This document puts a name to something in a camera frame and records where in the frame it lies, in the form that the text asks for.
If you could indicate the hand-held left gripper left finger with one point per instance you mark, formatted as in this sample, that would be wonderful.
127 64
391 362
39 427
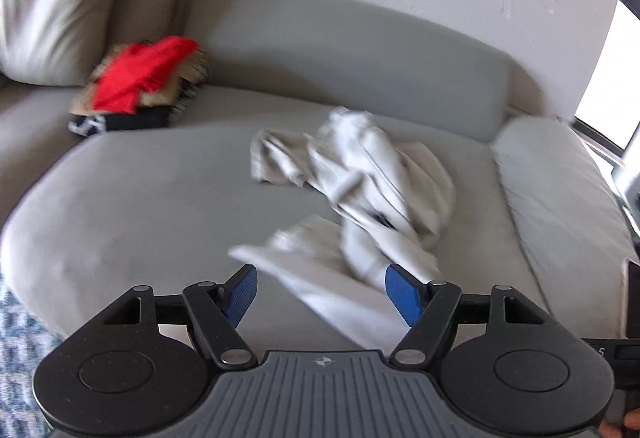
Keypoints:
240 293

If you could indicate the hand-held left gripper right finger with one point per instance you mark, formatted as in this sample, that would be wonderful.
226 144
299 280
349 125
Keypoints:
405 293

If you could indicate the white t-shirt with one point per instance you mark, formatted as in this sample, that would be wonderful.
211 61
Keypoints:
360 168

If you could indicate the stack of folded clothes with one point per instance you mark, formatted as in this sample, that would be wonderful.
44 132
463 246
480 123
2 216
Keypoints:
135 120

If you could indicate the person's right hand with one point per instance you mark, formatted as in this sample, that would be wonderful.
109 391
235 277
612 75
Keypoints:
612 430

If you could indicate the dark flat object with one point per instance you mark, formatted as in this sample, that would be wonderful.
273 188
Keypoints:
634 298

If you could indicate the grey sofa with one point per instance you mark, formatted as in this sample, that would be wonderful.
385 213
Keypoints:
150 193

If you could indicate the pale grey armrest cushion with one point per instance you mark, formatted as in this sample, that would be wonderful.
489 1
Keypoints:
550 198

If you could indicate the blue patterned rug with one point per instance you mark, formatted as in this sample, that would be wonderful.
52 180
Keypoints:
20 358

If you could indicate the grey sofa backrest cushion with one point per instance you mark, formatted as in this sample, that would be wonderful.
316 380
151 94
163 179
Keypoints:
350 58

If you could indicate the red garment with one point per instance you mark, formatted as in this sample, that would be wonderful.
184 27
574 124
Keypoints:
130 73

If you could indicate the window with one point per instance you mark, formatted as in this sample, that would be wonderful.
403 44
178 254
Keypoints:
615 83

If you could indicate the large beige pillow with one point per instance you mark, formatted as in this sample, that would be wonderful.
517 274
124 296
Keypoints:
50 18

